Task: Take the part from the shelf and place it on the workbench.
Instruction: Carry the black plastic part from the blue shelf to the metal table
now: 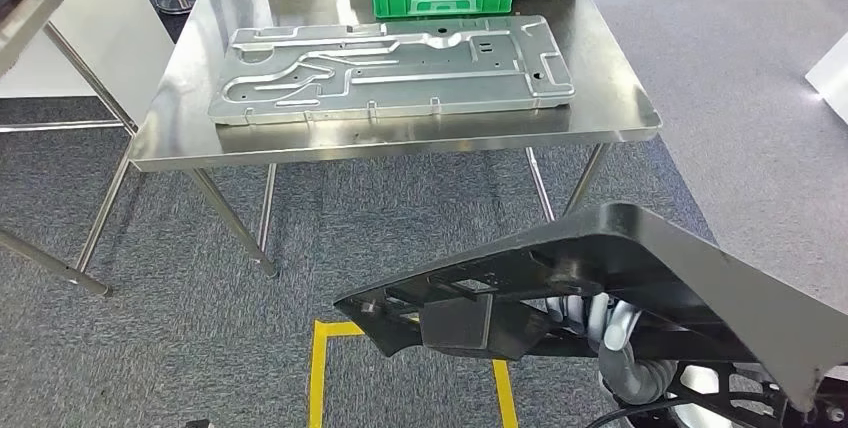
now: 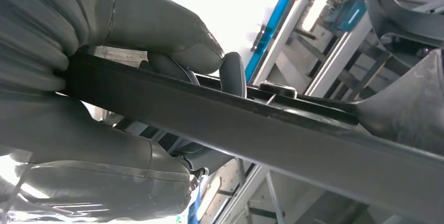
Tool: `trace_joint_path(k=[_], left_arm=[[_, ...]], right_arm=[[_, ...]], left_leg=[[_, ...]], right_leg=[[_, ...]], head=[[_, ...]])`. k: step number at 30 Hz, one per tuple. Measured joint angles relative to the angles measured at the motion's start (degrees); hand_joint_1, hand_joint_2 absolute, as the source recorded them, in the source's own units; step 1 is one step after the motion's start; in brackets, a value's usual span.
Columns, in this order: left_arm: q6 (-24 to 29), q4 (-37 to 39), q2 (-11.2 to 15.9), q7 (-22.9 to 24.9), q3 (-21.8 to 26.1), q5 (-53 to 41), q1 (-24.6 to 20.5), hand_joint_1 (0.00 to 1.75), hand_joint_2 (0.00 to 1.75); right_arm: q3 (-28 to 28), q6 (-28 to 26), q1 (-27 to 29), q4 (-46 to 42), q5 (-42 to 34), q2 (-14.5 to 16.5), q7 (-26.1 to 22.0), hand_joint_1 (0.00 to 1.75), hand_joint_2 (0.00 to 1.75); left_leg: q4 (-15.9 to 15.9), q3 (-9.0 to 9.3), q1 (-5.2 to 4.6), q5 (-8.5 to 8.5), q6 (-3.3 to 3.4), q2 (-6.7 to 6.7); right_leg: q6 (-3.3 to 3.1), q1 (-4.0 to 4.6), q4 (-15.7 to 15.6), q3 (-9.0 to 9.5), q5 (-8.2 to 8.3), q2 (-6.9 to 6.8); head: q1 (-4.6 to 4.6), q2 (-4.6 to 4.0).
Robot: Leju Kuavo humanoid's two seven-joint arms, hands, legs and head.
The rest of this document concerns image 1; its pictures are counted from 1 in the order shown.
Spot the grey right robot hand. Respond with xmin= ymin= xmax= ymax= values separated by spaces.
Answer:
xmin=545 ymin=292 xmax=682 ymax=408

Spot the black plastic mounting panel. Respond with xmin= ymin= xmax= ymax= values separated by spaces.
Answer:
xmin=333 ymin=202 xmax=848 ymax=415

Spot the stainless steel workbench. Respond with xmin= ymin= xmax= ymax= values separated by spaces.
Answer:
xmin=127 ymin=0 xmax=664 ymax=279

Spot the yellow floor tape square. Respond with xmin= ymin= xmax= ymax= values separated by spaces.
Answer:
xmin=307 ymin=320 xmax=520 ymax=428

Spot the white panel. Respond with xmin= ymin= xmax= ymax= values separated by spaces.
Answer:
xmin=804 ymin=30 xmax=848 ymax=108

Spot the stamped grey metal panel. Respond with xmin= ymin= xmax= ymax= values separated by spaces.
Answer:
xmin=207 ymin=14 xmax=576 ymax=127

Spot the white cabinet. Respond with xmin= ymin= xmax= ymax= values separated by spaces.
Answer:
xmin=0 ymin=0 xmax=175 ymax=128

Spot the steel folding table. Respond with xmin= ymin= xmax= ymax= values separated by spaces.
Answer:
xmin=0 ymin=0 xmax=140 ymax=298

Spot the black cable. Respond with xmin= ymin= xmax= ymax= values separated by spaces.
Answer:
xmin=582 ymin=398 xmax=684 ymax=428

